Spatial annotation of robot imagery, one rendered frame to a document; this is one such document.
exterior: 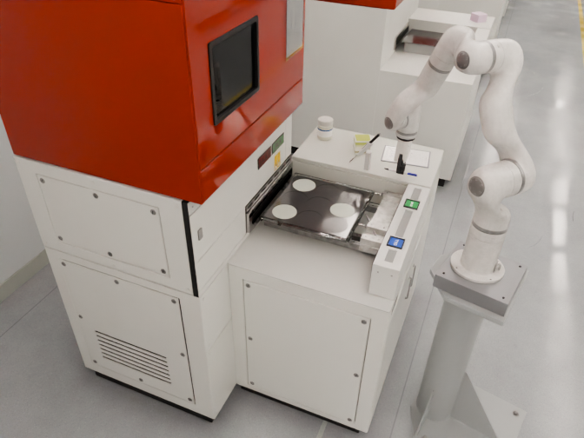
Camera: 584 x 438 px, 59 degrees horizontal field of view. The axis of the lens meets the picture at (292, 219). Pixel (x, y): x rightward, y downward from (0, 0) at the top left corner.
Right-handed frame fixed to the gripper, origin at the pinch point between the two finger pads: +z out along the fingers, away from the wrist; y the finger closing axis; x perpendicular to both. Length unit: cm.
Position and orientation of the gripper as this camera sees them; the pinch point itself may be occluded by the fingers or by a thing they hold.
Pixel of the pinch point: (401, 168)
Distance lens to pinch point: 224.4
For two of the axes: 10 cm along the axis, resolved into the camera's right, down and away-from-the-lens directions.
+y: -3.9, 5.6, -7.3
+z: -0.1, 7.9, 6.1
